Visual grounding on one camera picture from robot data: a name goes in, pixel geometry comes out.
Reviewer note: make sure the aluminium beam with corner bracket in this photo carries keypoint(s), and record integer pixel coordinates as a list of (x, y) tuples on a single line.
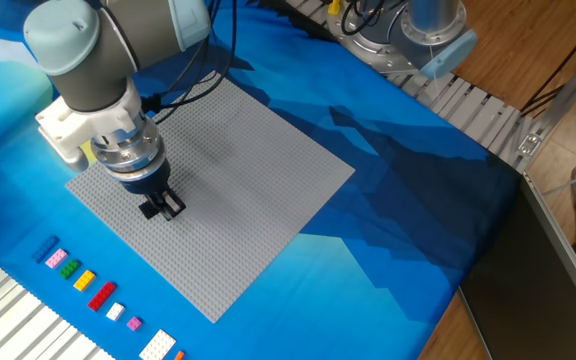
[(563, 100)]

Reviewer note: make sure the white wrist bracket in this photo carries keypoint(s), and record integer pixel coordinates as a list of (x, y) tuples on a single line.
[(83, 125)]

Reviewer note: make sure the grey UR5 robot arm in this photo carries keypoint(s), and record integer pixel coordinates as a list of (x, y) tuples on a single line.
[(93, 70)]

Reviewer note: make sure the yellow Lego brick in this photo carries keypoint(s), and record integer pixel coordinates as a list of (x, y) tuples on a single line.
[(84, 280)]

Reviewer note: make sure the large white Lego plate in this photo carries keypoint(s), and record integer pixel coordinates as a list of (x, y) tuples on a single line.
[(157, 345)]

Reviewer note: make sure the large grey Lego baseplate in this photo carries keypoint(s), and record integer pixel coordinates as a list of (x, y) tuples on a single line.
[(248, 200)]

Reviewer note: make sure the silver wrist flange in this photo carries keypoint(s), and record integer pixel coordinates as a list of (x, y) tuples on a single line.
[(128, 150)]

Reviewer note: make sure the pink Lego brick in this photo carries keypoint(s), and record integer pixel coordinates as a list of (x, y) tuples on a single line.
[(56, 258)]

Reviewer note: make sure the blue mountain print cloth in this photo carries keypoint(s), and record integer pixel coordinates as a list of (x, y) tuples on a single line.
[(343, 280)]

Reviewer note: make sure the blue Lego brick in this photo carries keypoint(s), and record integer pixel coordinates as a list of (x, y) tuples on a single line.
[(45, 249)]

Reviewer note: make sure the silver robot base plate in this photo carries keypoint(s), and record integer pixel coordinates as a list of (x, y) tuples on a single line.
[(370, 52)]

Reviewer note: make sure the orange Lego brick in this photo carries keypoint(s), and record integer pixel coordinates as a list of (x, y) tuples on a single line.
[(179, 355)]

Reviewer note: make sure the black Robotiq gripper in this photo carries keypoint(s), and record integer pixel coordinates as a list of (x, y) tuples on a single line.
[(145, 181)]

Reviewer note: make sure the small yellow object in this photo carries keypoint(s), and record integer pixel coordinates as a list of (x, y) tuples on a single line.
[(334, 7)]

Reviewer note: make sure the small magenta Lego brick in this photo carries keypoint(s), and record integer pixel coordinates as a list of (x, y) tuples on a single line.
[(134, 323)]

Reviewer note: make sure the small white Lego brick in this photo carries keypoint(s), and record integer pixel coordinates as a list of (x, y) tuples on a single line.
[(115, 311)]

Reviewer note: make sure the red Lego brick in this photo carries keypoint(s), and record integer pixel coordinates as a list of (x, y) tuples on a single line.
[(102, 296)]

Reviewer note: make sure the green Lego brick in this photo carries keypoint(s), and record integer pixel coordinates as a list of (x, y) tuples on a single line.
[(69, 269)]

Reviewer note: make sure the dark panel with metal frame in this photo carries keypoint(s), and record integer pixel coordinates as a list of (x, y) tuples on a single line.
[(523, 290)]

